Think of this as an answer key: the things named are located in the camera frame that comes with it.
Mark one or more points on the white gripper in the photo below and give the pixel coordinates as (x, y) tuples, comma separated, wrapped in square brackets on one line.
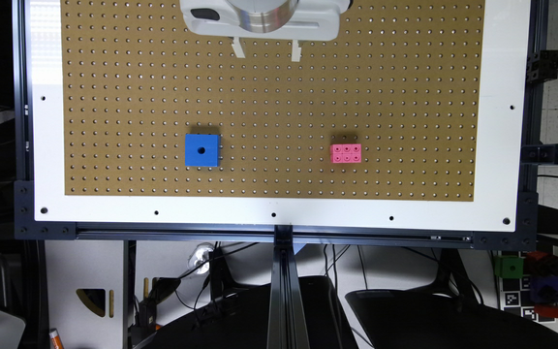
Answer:
[(296, 20)]

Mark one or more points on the pink lego block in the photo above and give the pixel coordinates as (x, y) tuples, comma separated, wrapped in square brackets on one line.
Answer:
[(345, 153)]

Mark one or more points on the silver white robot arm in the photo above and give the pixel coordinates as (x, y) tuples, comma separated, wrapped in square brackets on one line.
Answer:
[(294, 20)]

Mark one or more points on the purple block on shelf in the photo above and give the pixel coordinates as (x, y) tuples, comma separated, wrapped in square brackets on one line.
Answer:
[(544, 289)]

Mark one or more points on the red block on shelf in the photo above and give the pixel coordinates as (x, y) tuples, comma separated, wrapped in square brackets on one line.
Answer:
[(546, 310)]

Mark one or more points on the blue cube with hole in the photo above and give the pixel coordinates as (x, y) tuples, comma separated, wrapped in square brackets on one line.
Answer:
[(202, 150)]

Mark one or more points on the brown pegboard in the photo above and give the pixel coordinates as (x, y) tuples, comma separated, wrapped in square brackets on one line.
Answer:
[(402, 78)]

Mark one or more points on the white cabinet panel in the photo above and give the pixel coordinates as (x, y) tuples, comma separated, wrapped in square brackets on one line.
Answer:
[(87, 292)]

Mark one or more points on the green cube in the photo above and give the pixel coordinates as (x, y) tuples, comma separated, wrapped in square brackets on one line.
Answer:
[(508, 267)]

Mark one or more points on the black office chair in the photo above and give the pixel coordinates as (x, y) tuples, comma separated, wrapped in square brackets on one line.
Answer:
[(404, 320)]

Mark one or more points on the black aluminium table frame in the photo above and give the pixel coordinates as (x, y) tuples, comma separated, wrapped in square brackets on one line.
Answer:
[(279, 235)]

